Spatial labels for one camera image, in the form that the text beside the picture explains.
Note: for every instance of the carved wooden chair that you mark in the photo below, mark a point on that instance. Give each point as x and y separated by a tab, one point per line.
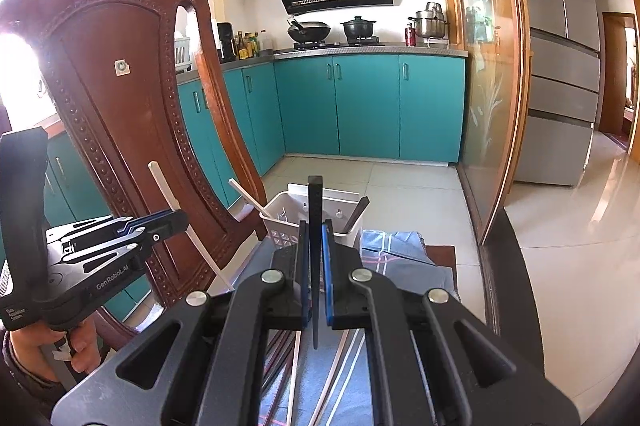
115	126

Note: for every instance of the white slotted utensil basket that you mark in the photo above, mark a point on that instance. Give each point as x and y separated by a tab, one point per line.
290	226

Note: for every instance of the blue striped cloth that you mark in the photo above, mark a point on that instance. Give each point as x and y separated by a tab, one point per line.
400	256

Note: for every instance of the wood-framed glass sliding door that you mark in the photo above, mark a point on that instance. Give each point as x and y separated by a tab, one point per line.
492	81

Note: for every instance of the red bottle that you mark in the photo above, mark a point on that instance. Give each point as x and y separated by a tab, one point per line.
411	36

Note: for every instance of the white dish rack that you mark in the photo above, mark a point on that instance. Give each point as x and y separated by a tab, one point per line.
182	54

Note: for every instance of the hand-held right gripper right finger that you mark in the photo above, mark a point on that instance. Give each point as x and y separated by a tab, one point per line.
327	286

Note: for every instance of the row of condiment bottles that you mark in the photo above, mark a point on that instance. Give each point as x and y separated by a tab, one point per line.
250	46

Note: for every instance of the white chopstick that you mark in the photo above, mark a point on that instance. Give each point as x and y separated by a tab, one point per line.
327	381
247	197
165	188
294	381
347	381

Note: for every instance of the stainless steel pot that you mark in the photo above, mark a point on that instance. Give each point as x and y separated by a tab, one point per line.
431	24

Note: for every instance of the black wok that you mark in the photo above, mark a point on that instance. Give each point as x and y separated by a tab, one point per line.
310	31

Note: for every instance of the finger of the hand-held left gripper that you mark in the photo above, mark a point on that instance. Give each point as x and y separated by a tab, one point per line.
142	220
160	231

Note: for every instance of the black chopstick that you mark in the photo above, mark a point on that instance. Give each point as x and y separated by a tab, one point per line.
314	216

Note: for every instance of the gas stove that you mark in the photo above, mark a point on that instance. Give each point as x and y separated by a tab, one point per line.
340	43

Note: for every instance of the black lidded pot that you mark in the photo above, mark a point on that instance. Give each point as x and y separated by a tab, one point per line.
359	29

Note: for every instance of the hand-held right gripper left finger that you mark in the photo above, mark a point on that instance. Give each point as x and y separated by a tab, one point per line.
303	286

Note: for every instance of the teal lower cabinets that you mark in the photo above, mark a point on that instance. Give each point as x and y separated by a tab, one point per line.
250	116
370	106

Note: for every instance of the silver refrigerator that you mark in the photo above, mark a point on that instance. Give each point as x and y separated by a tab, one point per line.
555	56

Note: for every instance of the person's left forearm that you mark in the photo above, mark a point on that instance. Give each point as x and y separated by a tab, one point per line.
20	386

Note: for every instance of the person's left hand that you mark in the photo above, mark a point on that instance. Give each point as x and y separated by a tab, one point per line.
30	348

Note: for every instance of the wooden door frame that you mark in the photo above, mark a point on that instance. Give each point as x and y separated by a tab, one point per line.
612	76

